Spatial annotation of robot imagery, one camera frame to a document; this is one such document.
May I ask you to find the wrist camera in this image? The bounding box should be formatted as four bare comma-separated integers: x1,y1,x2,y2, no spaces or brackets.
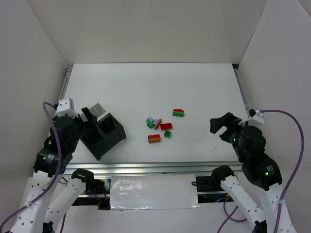
55,98,78,118
239,109,265,126

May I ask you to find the tan lego plate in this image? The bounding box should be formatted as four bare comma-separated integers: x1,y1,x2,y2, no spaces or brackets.
153,118,162,130

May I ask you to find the red lego plate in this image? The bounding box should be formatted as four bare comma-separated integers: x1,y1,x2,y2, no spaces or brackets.
160,123,173,131

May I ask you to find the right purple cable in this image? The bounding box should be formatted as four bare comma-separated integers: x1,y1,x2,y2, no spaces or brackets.
217,109,305,233

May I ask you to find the aluminium rail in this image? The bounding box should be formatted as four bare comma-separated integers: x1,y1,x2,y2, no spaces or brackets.
232,64,250,114
64,162,242,178
58,66,73,100

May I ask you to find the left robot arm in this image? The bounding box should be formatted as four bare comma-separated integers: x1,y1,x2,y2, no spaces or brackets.
10,105,94,233

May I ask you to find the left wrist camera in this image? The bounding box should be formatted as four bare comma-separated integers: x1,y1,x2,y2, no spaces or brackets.
55,98,78,118

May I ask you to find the aluminium front rail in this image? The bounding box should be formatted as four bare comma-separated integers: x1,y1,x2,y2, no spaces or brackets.
64,162,242,178

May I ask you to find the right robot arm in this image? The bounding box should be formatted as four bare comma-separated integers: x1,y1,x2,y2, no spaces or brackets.
210,113,296,233

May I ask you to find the black two-compartment container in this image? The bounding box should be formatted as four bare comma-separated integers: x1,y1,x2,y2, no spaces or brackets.
81,114,126,160

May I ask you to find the green purple lego cluster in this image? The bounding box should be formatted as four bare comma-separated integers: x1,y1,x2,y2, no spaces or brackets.
146,117,158,129

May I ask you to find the red and tan lego brick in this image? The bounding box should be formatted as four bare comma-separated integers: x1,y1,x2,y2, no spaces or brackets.
147,134,161,143

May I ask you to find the aluminium left rail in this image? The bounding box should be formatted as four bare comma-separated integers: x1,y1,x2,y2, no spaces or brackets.
58,66,73,100

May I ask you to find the white two-compartment container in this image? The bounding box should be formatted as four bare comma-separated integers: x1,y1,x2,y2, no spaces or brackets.
87,103,110,123

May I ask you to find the small green lego brick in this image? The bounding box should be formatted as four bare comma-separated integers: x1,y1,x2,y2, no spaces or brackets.
164,130,172,138

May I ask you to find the red green arched lego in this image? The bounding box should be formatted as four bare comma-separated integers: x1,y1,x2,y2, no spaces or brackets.
172,108,185,117

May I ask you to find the aluminium right rail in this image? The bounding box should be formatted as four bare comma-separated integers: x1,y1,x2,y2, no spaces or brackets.
232,64,250,114

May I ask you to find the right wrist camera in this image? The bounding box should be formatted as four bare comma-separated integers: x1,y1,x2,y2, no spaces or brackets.
239,109,265,126

